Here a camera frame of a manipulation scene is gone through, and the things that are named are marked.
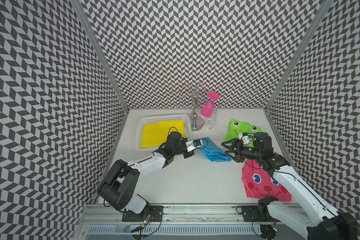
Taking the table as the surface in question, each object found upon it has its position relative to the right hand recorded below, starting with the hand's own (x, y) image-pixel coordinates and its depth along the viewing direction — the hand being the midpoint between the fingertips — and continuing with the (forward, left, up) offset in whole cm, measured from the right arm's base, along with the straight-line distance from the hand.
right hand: (223, 150), depth 74 cm
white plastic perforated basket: (+28, +49, -9) cm, 57 cm away
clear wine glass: (+31, +2, -14) cm, 34 cm away
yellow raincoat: (+18, +39, -12) cm, 45 cm away
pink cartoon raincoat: (-10, -21, -18) cm, 29 cm away
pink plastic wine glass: (+33, +5, -5) cm, 34 cm away
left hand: (+8, +12, -7) cm, 16 cm away
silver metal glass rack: (+32, +11, -17) cm, 38 cm away
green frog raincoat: (+28, -16, -18) cm, 37 cm away
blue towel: (0, +5, -2) cm, 5 cm away
